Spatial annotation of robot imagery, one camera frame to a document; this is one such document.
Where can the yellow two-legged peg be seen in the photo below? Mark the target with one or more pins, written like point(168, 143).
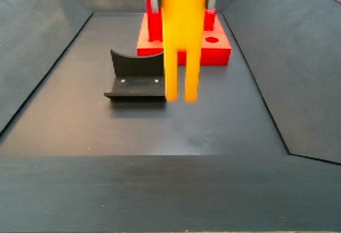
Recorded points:
point(182, 37)

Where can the red peg board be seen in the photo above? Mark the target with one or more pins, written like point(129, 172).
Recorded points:
point(216, 48)

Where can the small red star peg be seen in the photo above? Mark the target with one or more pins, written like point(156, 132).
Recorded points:
point(209, 20)

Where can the tall red peg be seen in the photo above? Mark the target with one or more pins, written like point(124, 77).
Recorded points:
point(156, 23)

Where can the black curved bracket stand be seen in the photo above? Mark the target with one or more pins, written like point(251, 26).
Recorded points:
point(140, 78)

